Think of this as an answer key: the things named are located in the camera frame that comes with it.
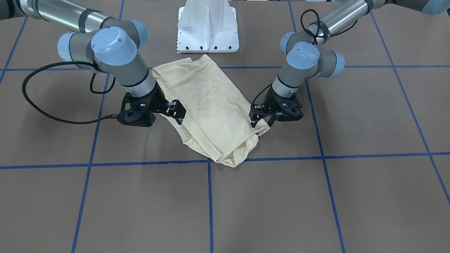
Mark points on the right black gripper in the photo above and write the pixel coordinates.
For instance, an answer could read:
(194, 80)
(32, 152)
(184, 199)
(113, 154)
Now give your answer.
(158, 99)

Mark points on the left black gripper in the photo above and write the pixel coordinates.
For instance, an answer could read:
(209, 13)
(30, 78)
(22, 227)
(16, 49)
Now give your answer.
(270, 97)

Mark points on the beige long sleeve shirt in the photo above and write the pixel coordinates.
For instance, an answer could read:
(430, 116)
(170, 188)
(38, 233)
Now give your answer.
(216, 123)

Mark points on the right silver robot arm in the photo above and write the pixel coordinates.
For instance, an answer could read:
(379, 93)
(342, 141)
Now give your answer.
(103, 44)

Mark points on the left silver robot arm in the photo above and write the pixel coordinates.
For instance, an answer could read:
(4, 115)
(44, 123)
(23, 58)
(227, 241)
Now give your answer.
(305, 59)

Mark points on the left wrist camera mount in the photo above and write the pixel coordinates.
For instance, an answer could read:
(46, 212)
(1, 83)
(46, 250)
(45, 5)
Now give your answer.
(290, 109)

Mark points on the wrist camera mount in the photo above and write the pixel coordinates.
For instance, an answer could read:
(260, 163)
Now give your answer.
(290, 109)
(136, 111)

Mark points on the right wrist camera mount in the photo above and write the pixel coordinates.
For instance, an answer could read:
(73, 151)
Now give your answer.
(136, 111)

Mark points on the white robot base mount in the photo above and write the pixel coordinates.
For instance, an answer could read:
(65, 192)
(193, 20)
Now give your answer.
(207, 26)

